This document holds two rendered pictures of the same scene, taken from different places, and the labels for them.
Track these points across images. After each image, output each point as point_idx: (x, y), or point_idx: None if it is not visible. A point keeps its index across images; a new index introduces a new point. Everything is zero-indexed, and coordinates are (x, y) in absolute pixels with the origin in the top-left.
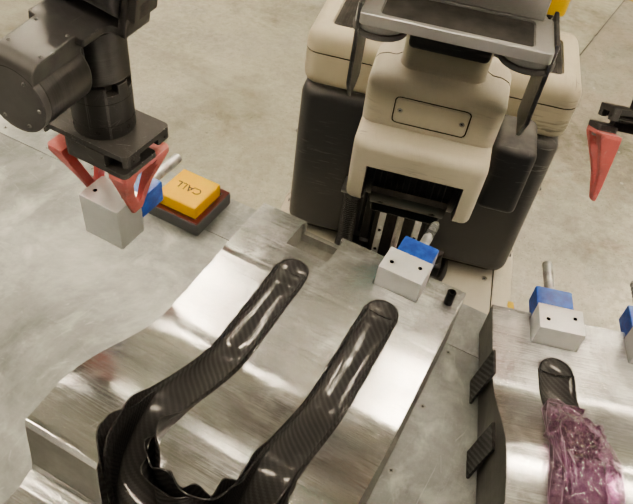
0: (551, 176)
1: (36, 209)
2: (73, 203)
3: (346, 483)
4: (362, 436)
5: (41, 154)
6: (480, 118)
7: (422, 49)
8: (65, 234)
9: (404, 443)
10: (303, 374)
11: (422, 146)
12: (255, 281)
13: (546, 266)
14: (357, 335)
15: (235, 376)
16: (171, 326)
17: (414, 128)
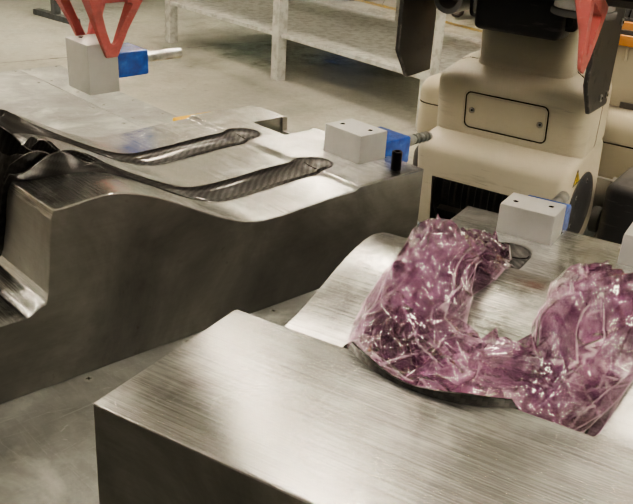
0: None
1: (63, 129)
2: (98, 130)
3: (160, 194)
4: (220, 210)
5: (95, 106)
6: (558, 113)
7: (488, 28)
8: None
9: (304, 299)
10: (198, 180)
11: (493, 149)
12: (202, 134)
13: (558, 194)
14: (277, 174)
15: (127, 163)
16: (98, 141)
17: (489, 133)
